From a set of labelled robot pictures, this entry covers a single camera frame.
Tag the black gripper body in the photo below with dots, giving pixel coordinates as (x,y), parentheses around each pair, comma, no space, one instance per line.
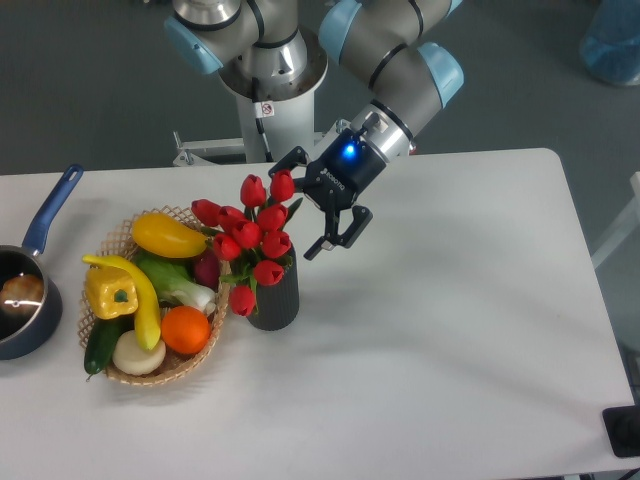
(344,170)

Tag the red tulip bouquet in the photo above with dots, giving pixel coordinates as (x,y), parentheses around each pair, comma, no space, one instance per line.
(252,239)

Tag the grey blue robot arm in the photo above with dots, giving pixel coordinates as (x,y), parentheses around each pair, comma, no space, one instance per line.
(427,94)

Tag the dark grey ribbed vase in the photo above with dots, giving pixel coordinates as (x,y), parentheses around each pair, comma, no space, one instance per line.
(278,306)

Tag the red radish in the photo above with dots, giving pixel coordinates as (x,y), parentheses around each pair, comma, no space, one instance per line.
(206,270)

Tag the yellow mango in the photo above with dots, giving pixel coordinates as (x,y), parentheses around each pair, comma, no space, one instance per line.
(164,236)

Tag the green bok choy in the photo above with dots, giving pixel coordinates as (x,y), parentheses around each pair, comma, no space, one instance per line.
(173,283)

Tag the orange fruit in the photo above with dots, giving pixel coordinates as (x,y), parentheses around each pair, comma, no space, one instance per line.
(185,330)

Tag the yellow banana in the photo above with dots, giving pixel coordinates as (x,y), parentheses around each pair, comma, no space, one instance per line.
(147,318)

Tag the yellow bell pepper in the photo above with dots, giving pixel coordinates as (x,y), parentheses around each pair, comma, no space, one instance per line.
(111,292)

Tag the white round onion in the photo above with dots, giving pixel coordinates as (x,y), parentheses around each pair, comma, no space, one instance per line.
(131,359)

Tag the green cucumber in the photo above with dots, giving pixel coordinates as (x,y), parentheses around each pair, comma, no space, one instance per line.
(102,342)

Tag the blue plastic bag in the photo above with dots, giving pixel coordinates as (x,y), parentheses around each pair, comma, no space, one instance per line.
(610,47)

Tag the blue saucepan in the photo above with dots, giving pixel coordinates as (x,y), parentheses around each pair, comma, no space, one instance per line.
(31,304)

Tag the black device at table edge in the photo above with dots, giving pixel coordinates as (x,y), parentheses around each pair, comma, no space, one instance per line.
(622,427)

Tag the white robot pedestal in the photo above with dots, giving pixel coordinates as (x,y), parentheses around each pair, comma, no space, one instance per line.
(273,66)

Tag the white frame at right edge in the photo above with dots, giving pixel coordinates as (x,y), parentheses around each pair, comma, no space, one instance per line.
(619,229)

